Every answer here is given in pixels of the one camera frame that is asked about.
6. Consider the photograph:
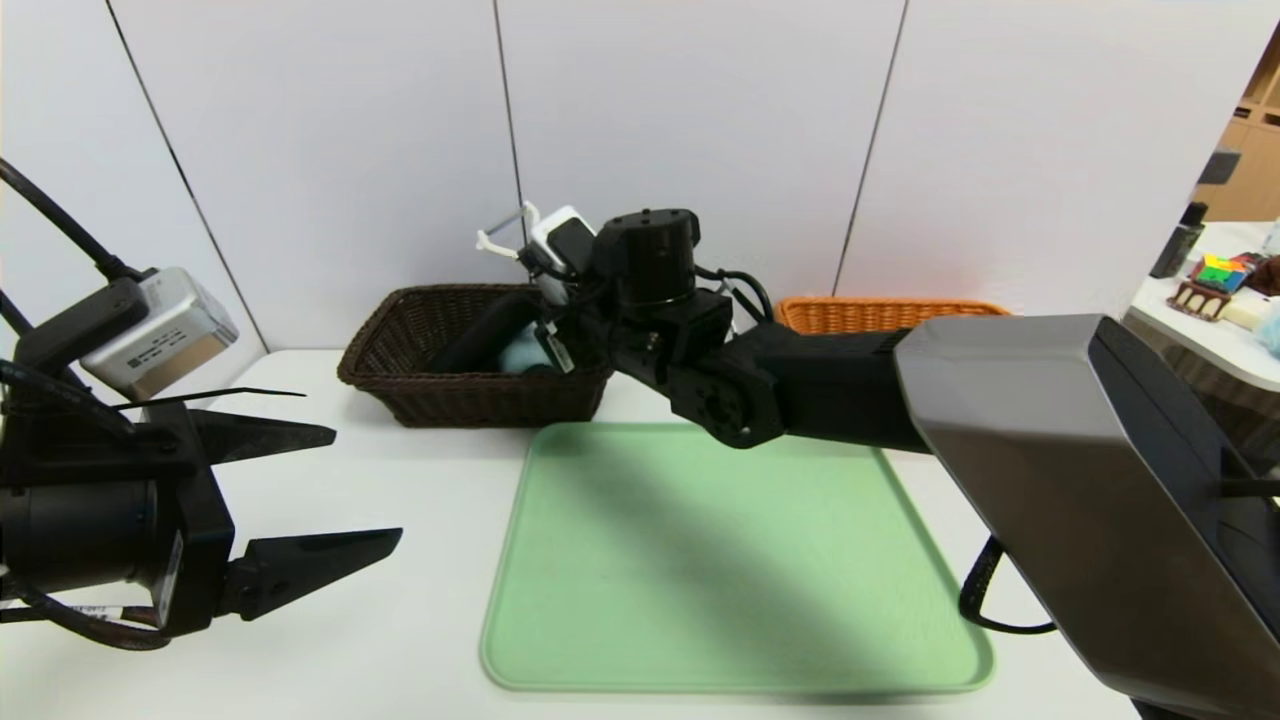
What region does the blue-grey plastic cup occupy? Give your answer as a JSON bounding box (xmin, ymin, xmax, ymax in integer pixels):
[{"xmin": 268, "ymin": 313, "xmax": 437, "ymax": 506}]
[{"xmin": 498, "ymin": 325, "xmax": 558, "ymax": 378}]

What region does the light green plastic tray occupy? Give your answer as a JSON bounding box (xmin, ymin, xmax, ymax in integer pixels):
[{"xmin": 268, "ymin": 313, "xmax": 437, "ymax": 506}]
[{"xmin": 479, "ymin": 421, "xmax": 995, "ymax": 695}]

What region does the dark green box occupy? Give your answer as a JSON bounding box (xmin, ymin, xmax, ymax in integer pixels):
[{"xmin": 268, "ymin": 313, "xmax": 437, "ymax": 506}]
[{"xmin": 1148, "ymin": 202, "xmax": 1208, "ymax": 280}]

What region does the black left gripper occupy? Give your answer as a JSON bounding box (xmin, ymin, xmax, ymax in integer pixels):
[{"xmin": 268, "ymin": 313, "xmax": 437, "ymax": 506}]
[{"xmin": 0, "ymin": 401, "xmax": 404, "ymax": 637}]

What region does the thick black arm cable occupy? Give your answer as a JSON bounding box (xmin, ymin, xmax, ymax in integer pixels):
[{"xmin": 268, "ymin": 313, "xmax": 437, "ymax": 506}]
[{"xmin": 958, "ymin": 535, "xmax": 1058, "ymax": 637}]

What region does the black camera cable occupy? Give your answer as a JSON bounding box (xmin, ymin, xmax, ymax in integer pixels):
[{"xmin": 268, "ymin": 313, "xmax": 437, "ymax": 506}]
[
  {"xmin": 695, "ymin": 267, "xmax": 777, "ymax": 336},
  {"xmin": 0, "ymin": 158, "xmax": 151, "ymax": 286}
]

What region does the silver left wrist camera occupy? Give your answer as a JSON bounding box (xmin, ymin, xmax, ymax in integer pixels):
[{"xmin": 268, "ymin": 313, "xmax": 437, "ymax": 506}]
[{"xmin": 78, "ymin": 266, "xmax": 241, "ymax": 404}]

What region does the black right camera cable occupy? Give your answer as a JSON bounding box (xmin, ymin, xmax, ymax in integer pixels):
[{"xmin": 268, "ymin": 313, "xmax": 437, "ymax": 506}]
[{"xmin": 695, "ymin": 267, "xmax": 777, "ymax": 336}]

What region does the dark brown wicker basket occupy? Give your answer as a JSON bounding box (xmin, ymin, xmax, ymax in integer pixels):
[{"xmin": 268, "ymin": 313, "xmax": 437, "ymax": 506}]
[{"xmin": 337, "ymin": 284, "xmax": 616, "ymax": 429}]

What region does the black left camera cable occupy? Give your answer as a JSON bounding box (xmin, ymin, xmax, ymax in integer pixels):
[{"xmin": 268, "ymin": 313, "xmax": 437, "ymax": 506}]
[{"xmin": 0, "ymin": 158, "xmax": 151, "ymax": 286}]

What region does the white background table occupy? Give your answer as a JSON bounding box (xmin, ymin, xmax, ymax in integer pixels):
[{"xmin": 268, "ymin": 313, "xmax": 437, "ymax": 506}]
[{"xmin": 1128, "ymin": 222, "xmax": 1280, "ymax": 393}]

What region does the black glasses case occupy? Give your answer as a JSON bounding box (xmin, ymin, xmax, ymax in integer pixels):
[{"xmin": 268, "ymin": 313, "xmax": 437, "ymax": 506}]
[{"xmin": 428, "ymin": 292, "xmax": 546, "ymax": 376}]

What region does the orange wicker basket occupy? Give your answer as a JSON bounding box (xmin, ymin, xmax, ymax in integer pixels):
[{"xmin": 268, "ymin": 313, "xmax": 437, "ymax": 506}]
[{"xmin": 775, "ymin": 297, "xmax": 1013, "ymax": 337}]

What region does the white peeler with grey handle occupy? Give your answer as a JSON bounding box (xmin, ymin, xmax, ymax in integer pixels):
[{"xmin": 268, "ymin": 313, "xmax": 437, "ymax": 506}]
[{"xmin": 475, "ymin": 201, "xmax": 543, "ymax": 265}]

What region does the colourful puzzle cube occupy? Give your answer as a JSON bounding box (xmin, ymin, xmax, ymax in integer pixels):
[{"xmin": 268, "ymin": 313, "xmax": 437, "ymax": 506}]
[{"xmin": 1193, "ymin": 254, "xmax": 1248, "ymax": 294}]

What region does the chocolate cake toy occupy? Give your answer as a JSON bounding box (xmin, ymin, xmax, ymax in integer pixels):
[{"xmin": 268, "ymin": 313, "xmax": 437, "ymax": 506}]
[{"xmin": 1165, "ymin": 280, "xmax": 1231, "ymax": 323}]

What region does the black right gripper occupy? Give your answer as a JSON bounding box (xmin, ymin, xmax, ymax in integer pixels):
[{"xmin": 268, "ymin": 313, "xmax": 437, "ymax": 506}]
[{"xmin": 427, "ymin": 291, "xmax": 602, "ymax": 376}]

